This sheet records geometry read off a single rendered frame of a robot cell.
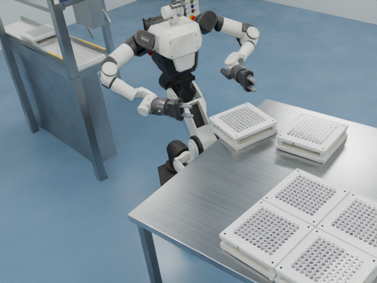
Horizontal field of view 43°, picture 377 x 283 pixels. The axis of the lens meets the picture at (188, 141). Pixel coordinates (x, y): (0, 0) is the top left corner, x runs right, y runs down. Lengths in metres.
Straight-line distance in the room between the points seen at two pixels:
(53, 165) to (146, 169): 0.81
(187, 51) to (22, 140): 2.25
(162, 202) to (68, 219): 1.53
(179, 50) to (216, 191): 0.95
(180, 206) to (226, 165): 0.33
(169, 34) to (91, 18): 0.83
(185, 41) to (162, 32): 0.14
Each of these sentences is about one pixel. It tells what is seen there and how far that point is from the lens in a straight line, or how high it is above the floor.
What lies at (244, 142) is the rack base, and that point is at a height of 0.91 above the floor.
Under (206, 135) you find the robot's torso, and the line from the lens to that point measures 2.83.
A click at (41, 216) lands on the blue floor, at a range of 3.59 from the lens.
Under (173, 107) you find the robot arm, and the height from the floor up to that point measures 1.04.
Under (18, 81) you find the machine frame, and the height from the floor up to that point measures 0.53.
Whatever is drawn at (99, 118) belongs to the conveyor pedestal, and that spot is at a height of 0.39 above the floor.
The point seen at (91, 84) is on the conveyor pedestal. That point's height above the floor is 0.68.
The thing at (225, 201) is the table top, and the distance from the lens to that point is 2.00.
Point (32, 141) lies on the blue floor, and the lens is 4.47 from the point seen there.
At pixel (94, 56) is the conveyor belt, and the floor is 0.91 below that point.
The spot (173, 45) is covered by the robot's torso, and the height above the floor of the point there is 1.20.
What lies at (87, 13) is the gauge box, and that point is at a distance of 3.35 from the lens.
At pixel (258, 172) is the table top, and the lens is 2.14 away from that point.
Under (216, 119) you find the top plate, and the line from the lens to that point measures 2.39.
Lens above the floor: 2.21
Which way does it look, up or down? 34 degrees down
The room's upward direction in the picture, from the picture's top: 8 degrees counter-clockwise
